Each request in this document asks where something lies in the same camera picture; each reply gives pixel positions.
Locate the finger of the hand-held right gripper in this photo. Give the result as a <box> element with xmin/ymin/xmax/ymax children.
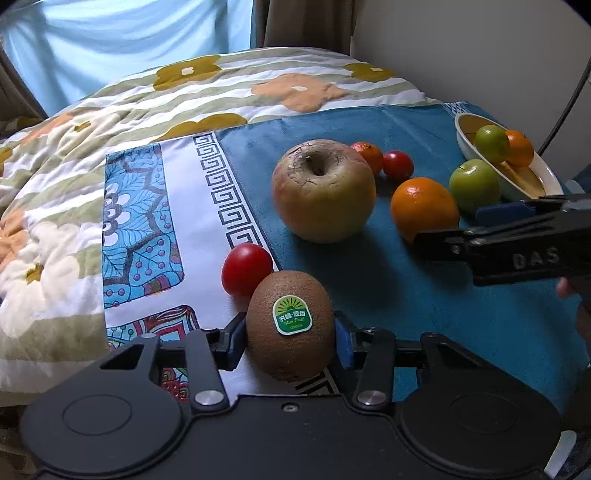
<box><xmin>475</xmin><ymin>193</ymin><xmax>591</xmax><ymax>228</ymax></box>
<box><xmin>412</xmin><ymin>208</ymin><xmax>591</xmax><ymax>267</ymax></box>

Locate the floral striped quilt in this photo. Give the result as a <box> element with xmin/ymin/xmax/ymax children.
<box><xmin>0</xmin><ymin>48</ymin><xmax>428</xmax><ymax>407</ymax></box>

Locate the red cherry tomato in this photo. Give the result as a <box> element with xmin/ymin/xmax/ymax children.
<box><xmin>222</xmin><ymin>243</ymin><xmax>274</xmax><ymax>297</ymax></box>
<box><xmin>382</xmin><ymin>150</ymin><xmax>414</xmax><ymax>181</ymax></box>

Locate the large wrinkled yellow-red apple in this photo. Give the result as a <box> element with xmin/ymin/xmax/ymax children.
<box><xmin>271</xmin><ymin>139</ymin><xmax>377</xmax><ymax>244</ymax></box>

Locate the blue patterned cloth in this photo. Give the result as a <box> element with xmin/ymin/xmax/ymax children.
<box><xmin>102</xmin><ymin>100</ymin><xmax>589</xmax><ymax>418</ymax></box>

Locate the beige curtain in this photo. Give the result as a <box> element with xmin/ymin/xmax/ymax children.
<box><xmin>0</xmin><ymin>48</ymin><xmax>47</xmax><ymax>123</ymax></box>
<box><xmin>252</xmin><ymin>0</ymin><xmax>365</xmax><ymax>58</ymax></box>

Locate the small deep orange tangerine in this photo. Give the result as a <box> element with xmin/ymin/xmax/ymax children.
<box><xmin>349</xmin><ymin>141</ymin><xmax>384</xmax><ymax>176</ymax></box>

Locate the light blue curtain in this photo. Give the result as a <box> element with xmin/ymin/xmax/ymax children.
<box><xmin>0</xmin><ymin>0</ymin><xmax>266</xmax><ymax>116</ymax></box>

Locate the large orange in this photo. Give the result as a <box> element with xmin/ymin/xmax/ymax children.
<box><xmin>391</xmin><ymin>177</ymin><xmax>461</xmax><ymax>244</ymax></box>

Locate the person's right hand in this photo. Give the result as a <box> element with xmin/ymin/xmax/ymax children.
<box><xmin>556</xmin><ymin>276</ymin><xmax>591</xmax><ymax>343</ymax></box>

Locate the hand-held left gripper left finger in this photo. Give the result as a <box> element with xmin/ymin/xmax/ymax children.
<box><xmin>99</xmin><ymin>312</ymin><xmax>248</xmax><ymax>414</ymax></box>

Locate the small green apple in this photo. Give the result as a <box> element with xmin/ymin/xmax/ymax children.
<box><xmin>475</xmin><ymin>124</ymin><xmax>510</xmax><ymax>164</ymax></box>

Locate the white bowl with yellow inside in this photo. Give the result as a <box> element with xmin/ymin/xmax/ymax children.
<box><xmin>455</xmin><ymin>113</ymin><xmax>565</xmax><ymax>202</ymax></box>

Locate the large green apple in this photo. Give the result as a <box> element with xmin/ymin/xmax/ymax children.
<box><xmin>450</xmin><ymin>159</ymin><xmax>502</xmax><ymax>215</ymax></box>

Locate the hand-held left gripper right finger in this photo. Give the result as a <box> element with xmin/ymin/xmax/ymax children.
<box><xmin>334</xmin><ymin>311</ymin><xmax>468</xmax><ymax>412</ymax></box>

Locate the brown kiwi with green sticker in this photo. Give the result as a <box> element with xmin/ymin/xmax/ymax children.
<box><xmin>246</xmin><ymin>271</ymin><xmax>334</xmax><ymax>383</ymax></box>

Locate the small orange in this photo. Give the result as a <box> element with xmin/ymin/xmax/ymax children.
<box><xmin>504</xmin><ymin>130</ymin><xmax>535</xmax><ymax>168</ymax></box>

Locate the black cable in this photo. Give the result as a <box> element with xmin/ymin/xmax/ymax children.
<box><xmin>536</xmin><ymin>60</ymin><xmax>591</xmax><ymax>158</ymax></box>

